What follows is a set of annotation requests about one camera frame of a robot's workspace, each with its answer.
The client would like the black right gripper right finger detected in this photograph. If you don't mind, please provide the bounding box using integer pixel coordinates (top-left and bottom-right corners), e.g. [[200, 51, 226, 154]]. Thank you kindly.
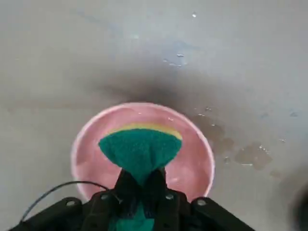
[[143, 167, 256, 231]]

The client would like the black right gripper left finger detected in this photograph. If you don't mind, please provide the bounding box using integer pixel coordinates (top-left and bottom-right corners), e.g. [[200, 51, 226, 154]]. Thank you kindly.
[[9, 168, 143, 231]]

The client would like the green and yellow sponge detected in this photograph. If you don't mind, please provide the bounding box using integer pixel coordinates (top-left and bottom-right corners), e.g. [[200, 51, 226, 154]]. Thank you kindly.
[[98, 122, 183, 231]]

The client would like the pink bowl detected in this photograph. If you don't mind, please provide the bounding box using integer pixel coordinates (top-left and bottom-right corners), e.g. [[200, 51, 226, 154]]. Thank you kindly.
[[71, 102, 215, 203]]

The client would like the thin black wire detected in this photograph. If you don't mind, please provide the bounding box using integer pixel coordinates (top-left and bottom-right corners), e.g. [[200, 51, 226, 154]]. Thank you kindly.
[[20, 181, 122, 222]]

